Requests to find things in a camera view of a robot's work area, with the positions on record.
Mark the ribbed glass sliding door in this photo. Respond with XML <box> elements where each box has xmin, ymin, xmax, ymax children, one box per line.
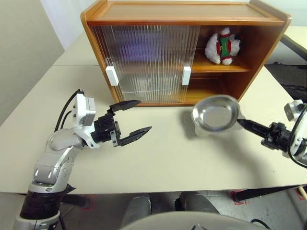
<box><xmin>90</xmin><ymin>25</ymin><xmax>191</xmax><ymax>105</ymax></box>
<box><xmin>102</xmin><ymin>25</ymin><xmax>201</xmax><ymax>105</ymax></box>

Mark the purple pouch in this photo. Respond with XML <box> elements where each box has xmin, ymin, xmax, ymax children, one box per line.
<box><xmin>117</xmin><ymin>35</ymin><xmax>168</xmax><ymax>63</ymax></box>

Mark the brown wooden cabinet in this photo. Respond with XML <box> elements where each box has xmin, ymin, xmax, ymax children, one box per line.
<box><xmin>80</xmin><ymin>0</ymin><xmax>292</xmax><ymax>107</ymax></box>

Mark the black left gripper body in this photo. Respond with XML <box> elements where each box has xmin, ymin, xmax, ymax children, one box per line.
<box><xmin>92</xmin><ymin>109</ymin><xmax>122</xmax><ymax>147</ymax></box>

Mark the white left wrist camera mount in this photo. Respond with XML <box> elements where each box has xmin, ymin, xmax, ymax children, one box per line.
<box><xmin>71</xmin><ymin>92</ymin><xmax>101</xmax><ymax>149</ymax></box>

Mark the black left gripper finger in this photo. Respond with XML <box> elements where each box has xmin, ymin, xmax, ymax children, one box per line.
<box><xmin>119</xmin><ymin>126</ymin><xmax>153</xmax><ymax>147</ymax></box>
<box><xmin>109</xmin><ymin>100</ymin><xmax>142</xmax><ymax>113</ymax></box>

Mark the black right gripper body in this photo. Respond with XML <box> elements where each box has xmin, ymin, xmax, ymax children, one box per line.
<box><xmin>260</xmin><ymin>121</ymin><xmax>295</xmax><ymax>153</ymax></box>

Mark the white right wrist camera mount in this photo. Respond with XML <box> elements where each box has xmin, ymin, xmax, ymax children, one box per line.
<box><xmin>283</xmin><ymin>99</ymin><xmax>307</xmax><ymax>166</ymax></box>

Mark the black table leg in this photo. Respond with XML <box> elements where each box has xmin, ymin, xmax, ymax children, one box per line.
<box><xmin>234</xmin><ymin>184</ymin><xmax>302</xmax><ymax>202</ymax></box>

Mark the black diagonal bar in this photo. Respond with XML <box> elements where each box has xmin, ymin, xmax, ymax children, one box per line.
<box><xmin>280</xmin><ymin>34</ymin><xmax>307</xmax><ymax>60</ymax></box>

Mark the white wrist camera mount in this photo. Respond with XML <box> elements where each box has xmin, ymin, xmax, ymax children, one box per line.
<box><xmin>71</xmin><ymin>92</ymin><xmax>101</xmax><ymax>149</ymax></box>
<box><xmin>283</xmin><ymin>99</ymin><xmax>307</xmax><ymax>166</ymax></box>

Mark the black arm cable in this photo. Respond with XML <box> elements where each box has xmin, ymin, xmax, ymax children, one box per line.
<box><xmin>287</xmin><ymin>103</ymin><xmax>307</xmax><ymax>168</ymax></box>
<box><xmin>54</xmin><ymin>89</ymin><xmax>84</xmax><ymax>132</ymax></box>

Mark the silver robot torso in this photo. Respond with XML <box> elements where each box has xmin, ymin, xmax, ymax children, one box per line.
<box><xmin>119</xmin><ymin>210</ymin><xmax>267</xmax><ymax>230</ymax></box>

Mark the wooden stick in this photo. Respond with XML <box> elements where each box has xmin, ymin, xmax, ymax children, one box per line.
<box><xmin>298</xmin><ymin>185</ymin><xmax>307</xmax><ymax>201</ymax></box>

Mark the grey rounded leg cover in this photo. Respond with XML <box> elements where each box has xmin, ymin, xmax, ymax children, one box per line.
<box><xmin>175</xmin><ymin>191</ymin><xmax>220</xmax><ymax>215</ymax></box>
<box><xmin>121</xmin><ymin>195</ymin><xmax>152</xmax><ymax>227</ymax></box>

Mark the white door handle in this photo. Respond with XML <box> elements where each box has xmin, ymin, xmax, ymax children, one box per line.
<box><xmin>181</xmin><ymin>66</ymin><xmax>192</xmax><ymax>86</ymax></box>
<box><xmin>105</xmin><ymin>66</ymin><xmax>120</xmax><ymax>86</ymax></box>

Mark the white santa plush toy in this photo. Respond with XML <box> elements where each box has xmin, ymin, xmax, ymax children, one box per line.
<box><xmin>204</xmin><ymin>27</ymin><xmax>245</xmax><ymax>66</ymax></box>

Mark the stainless steel bowl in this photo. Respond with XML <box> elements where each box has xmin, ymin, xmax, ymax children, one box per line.
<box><xmin>191</xmin><ymin>94</ymin><xmax>241</xmax><ymax>133</ymax></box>

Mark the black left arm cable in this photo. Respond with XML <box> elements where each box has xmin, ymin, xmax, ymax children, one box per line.
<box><xmin>54</xmin><ymin>89</ymin><xmax>84</xmax><ymax>132</ymax></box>

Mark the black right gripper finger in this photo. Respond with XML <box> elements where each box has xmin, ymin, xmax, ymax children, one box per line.
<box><xmin>236</xmin><ymin>118</ymin><xmax>271</xmax><ymax>134</ymax></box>
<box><xmin>237</xmin><ymin>121</ymin><xmax>269</xmax><ymax>139</ymax></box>

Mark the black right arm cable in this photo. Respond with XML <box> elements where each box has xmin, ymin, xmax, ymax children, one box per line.
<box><xmin>287</xmin><ymin>103</ymin><xmax>307</xmax><ymax>168</ymax></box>

